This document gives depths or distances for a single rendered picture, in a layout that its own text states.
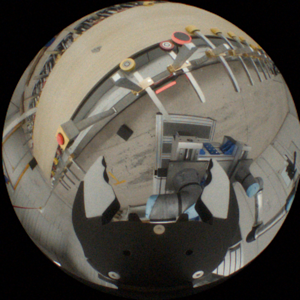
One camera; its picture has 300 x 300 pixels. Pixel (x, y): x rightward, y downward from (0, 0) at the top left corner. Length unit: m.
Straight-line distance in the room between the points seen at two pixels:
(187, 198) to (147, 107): 1.26
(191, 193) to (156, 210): 0.16
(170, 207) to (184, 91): 1.37
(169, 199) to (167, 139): 0.99
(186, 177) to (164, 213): 0.20
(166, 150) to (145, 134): 0.40
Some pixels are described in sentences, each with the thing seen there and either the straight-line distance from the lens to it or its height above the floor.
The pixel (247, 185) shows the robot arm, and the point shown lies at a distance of 0.76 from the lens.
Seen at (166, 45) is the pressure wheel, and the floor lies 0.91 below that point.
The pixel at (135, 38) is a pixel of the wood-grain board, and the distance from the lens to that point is 0.68.
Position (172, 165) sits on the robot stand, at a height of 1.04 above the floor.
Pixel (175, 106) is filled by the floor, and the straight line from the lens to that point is 1.45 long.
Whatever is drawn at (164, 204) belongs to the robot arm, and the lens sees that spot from 0.41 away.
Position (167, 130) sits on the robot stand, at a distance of 1.28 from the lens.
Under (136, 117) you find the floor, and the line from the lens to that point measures 1.47.
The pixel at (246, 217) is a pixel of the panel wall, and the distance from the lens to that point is 2.61.
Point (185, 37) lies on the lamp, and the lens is 0.38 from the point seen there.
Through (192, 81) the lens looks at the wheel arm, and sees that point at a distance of 0.61.
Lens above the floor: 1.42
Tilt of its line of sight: 60 degrees down
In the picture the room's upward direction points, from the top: 175 degrees counter-clockwise
